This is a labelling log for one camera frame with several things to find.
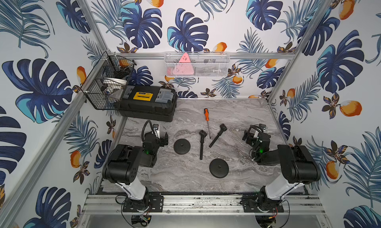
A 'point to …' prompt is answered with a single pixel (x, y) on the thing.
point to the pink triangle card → (184, 66)
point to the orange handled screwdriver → (207, 116)
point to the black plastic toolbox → (149, 103)
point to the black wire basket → (106, 86)
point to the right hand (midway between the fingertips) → (254, 131)
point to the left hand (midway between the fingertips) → (158, 130)
